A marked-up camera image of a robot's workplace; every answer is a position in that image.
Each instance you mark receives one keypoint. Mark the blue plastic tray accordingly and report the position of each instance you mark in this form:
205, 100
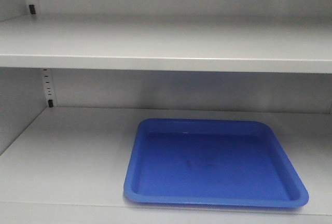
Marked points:
211, 162

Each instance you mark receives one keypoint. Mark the upper black shelf clip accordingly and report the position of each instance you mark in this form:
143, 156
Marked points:
32, 9

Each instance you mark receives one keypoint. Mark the black shelf support clip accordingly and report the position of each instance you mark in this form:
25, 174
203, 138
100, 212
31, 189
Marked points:
50, 104

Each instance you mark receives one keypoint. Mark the grey upper cabinet shelf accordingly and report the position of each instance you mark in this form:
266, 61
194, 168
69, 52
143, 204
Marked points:
197, 44

